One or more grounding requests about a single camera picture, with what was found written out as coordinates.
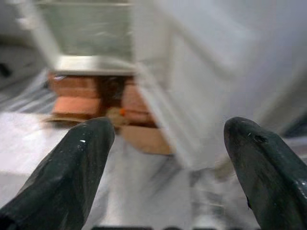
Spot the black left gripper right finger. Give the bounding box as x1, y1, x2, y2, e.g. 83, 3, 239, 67
223, 116, 307, 230

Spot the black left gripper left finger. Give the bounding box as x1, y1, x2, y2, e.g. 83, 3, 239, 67
0, 117, 115, 230

